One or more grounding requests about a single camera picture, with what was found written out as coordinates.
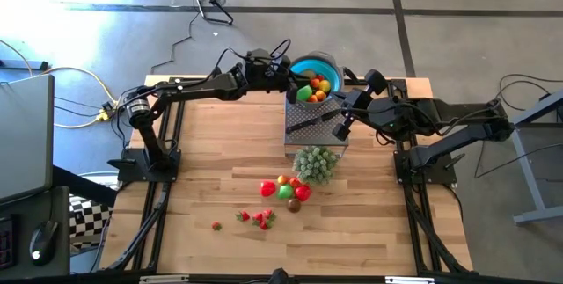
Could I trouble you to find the black table frame rails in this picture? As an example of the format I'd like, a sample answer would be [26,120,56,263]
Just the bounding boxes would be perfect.
[99,75,474,276]

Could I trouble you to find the black-white checkered board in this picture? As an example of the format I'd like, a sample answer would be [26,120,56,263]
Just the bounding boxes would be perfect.
[69,193,114,252]

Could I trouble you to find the black keyboard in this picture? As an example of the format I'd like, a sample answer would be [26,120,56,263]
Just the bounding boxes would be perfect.
[0,226,18,272]

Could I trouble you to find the blue collapsible bowl grey rim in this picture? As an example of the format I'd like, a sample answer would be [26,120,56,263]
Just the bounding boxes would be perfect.
[288,51,344,110]

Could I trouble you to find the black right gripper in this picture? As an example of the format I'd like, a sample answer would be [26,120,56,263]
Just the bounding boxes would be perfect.
[328,88,389,142]

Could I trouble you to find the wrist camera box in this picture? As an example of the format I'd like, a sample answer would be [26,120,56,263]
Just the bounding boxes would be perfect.
[246,47,277,70]
[363,69,390,97]

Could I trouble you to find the black table-level camera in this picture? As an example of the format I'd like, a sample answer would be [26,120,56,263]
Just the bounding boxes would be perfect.
[268,267,294,284]

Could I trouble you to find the power strip yellow plug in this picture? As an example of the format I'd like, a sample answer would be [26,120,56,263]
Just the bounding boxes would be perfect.
[97,101,116,123]

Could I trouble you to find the black computer mouse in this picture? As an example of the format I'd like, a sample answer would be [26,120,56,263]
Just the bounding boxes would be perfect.
[28,219,60,267]

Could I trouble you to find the black desk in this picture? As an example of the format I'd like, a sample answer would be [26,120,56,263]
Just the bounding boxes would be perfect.
[0,164,120,283]

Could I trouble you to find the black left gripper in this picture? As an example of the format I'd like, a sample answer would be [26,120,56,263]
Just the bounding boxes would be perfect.
[240,66,312,106]

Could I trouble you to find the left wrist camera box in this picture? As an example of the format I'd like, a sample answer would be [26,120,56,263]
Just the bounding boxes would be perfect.
[246,47,277,70]

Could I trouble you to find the green plant in patterned pot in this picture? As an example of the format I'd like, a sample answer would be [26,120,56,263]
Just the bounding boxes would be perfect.
[292,145,340,186]

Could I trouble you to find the red plastic bell pepper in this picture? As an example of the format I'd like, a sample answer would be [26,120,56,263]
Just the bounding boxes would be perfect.
[294,184,313,202]

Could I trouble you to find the black kitchen knife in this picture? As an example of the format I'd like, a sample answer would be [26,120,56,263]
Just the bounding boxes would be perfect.
[285,108,342,135]

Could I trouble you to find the grey desk frame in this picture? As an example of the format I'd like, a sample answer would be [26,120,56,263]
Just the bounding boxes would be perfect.
[501,88,563,228]

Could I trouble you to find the grey perforated metal stand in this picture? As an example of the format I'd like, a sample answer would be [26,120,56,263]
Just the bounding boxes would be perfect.
[283,97,350,158]

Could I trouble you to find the green toy pepper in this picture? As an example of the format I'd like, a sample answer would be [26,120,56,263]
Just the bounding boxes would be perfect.
[296,84,314,102]

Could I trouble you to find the black floor cable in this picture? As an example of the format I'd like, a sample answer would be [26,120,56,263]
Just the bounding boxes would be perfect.
[491,72,563,109]
[149,0,197,76]

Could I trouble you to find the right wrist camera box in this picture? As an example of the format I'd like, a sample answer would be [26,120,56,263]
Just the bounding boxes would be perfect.
[363,69,390,97]

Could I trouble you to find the grey laptop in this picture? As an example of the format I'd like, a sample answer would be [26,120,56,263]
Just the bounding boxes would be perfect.
[0,74,55,206]

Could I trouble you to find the yellow floor cable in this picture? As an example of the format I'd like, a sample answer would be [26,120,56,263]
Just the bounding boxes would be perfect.
[0,39,120,130]

